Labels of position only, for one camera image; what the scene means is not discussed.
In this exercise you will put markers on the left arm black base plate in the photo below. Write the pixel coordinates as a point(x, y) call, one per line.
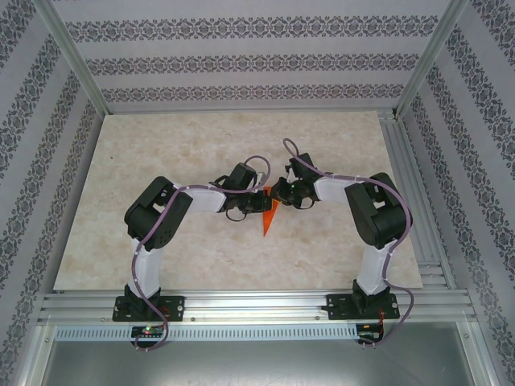
point(173, 307)

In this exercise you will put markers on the orange square paper sheet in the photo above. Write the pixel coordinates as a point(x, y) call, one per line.
point(269, 219)

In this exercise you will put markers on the aluminium side rails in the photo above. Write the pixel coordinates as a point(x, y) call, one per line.
point(404, 161)

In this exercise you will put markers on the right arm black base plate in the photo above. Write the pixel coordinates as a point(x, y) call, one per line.
point(342, 307)

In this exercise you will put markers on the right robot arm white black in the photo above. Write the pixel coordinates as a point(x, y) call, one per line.
point(334, 189)

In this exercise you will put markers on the grey metal sheet panel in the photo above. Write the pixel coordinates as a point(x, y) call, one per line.
point(257, 366)

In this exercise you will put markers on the small circuit board green light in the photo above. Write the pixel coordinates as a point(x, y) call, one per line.
point(148, 331)

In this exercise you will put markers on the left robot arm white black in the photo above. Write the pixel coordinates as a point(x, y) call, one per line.
point(205, 199)

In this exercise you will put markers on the small circuit board blue light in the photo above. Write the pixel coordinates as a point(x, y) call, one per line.
point(368, 333)

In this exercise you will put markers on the long aluminium mounting rail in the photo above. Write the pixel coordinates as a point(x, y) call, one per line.
point(257, 301)

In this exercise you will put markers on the aluminium frame post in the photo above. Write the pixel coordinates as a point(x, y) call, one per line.
point(427, 60)
point(36, 354)
point(74, 60)
point(479, 354)

